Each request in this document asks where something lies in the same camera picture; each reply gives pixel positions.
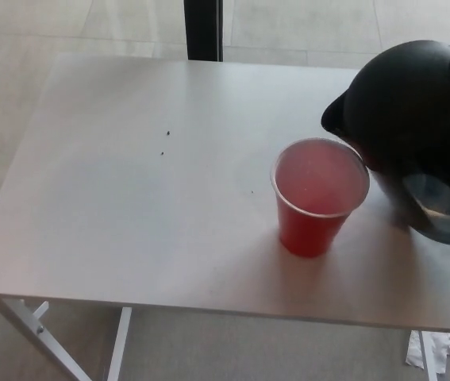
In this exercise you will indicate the black electric kettle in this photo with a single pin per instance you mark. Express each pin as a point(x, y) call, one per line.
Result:
point(387, 111)

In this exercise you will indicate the red plastic cup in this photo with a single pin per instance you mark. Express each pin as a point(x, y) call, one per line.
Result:
point(308, 234)

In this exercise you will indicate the crumpled white paper piece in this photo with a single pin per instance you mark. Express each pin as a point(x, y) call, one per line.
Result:
point(447, 343)

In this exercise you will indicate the black window post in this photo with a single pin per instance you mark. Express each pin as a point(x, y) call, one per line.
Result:
point(203, 29)

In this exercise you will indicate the white metal desk frame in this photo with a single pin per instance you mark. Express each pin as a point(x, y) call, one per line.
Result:
point(22, 323)

